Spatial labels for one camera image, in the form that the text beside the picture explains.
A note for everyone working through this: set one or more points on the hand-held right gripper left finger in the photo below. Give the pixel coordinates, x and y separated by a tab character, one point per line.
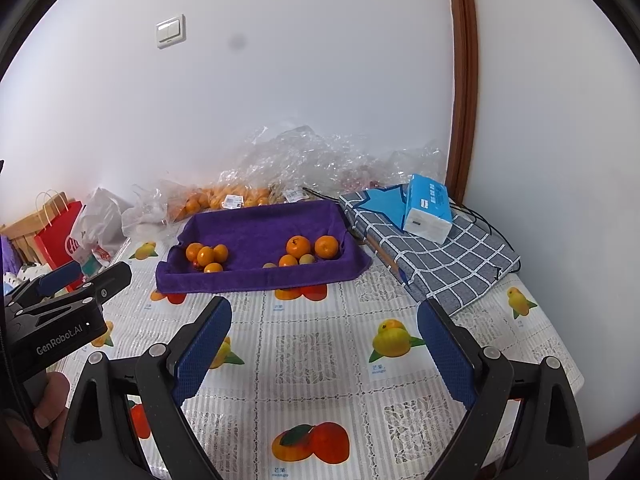
202	355

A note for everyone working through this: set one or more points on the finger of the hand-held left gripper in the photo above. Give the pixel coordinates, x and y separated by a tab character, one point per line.
60	276
110	282

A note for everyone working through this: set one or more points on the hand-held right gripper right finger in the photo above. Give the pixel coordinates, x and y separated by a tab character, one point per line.
447	355

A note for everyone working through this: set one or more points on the small orange mandarin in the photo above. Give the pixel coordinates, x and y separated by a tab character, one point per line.
214	268
192	251
288	261
206	257
221	253

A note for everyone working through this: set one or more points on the purple cloth-lined tray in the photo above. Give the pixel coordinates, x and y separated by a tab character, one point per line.
250	230

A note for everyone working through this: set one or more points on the yellow-orange mandarin with stem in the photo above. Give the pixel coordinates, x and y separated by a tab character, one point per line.
297	246

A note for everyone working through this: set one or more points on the large orange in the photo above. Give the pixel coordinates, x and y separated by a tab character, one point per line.
326	247

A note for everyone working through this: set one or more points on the bagged red fruits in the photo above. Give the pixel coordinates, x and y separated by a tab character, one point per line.
360	176

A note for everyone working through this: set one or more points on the person's left hand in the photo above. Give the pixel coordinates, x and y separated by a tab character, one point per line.
50	402

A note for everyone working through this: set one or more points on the red paper bag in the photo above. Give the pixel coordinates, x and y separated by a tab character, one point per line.
55	245

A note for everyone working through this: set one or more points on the wooden crate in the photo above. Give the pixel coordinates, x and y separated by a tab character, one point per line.
22	240

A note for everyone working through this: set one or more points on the white plastic bag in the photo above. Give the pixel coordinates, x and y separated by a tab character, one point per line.
100	220

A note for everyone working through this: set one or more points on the grey checked cloth bag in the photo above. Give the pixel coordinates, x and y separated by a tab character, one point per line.
450	265

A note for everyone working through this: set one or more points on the fruit print tablecloth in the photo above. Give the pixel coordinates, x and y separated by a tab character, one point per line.
310	350

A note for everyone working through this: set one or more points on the bagged pile of oranges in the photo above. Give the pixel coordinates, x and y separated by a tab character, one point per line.
220	199

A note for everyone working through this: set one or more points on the blue white tissue pack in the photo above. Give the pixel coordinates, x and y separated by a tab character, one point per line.
427	210

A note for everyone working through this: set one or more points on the large crinkled clear plastic bag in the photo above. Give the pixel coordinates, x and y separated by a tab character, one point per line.
300	155

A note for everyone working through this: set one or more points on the white light switch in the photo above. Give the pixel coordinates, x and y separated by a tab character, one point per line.
171	31

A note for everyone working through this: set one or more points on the brown wooden door frame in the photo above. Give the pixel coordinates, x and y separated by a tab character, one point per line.
462	85

